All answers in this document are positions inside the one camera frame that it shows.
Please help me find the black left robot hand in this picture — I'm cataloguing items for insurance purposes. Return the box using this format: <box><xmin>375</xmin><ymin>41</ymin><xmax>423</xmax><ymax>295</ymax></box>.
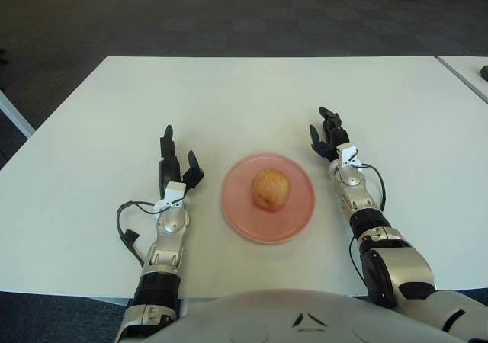
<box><xmin>158</xmin><ymin>124</ymin><xmax>206</xmax><ymax>199</ymax></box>

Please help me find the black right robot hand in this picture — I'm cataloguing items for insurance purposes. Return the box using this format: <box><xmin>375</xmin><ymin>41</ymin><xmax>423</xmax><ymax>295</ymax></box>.
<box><xmin>308</xmin><ymin>106</ymin><xmax>351</xmax><ymax>163</ymax></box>

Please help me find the yellow-red apple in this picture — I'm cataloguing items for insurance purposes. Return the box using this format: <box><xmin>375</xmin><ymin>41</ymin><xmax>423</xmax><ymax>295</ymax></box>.
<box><xmin>251</xmin><ymin>169</ymin><xmax>291</xmax><ymax>211</ymax></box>

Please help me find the round pink plate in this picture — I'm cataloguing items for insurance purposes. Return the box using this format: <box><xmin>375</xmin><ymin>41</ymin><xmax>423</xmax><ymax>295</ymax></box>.
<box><xmin>220</xmin><ymin>152</ymin><xmax>316</xmax><ymax>245</ymax></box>

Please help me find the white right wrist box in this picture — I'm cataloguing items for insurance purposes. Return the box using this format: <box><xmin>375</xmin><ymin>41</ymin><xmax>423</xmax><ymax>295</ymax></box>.
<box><xmin>337</xmin><ymin>143</ymin><xmax>363</xmax><ymax>168</ymax></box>

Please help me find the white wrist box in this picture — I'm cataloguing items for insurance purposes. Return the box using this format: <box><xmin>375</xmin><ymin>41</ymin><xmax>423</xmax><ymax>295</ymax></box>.
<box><xmin>337</xmin><ymin>143</ymin><xmax>363</xmax><ymax>168</ymax></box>
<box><xmin>152</xmin><ymin>181</ymin><xmax>188</xmax><ymax>213</ymax></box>

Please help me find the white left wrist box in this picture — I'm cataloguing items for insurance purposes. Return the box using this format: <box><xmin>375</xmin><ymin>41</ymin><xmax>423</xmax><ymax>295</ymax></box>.
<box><xmin>152</xmin><ymin>181</ymin><xmax>188</xmax><ymax>213</ymax></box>

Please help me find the grey robot torso shell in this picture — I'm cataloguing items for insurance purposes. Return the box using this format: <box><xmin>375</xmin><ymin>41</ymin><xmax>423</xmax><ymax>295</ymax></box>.
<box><xmin>152</xmin><ymin>288</ymin><xmax>480</xmax><ymax>343</ymax></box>

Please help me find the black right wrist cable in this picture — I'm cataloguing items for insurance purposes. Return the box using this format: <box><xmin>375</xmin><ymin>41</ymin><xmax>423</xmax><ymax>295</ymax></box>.
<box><xmin>350</xmin><ymin>162</ymin><xmax>386</xmax><ymax>290</ymax></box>

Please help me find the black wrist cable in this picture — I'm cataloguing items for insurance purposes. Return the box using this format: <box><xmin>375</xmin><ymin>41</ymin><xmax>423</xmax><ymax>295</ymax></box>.
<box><xmin>350</xmin><ymin>162</ymin><xmax>386</xmax><ymax>290</ymax></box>
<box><xmin>116</xmin><ymin>200</ymin><xmax>161</xmax><ymax>268</ymax></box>

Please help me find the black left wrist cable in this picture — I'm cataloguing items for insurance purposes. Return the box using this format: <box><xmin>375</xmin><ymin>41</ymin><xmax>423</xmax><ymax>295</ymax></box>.
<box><xmin>116</xmin><ymin>200</ymin><xmax>161</xmax><ymax>268</ymax></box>

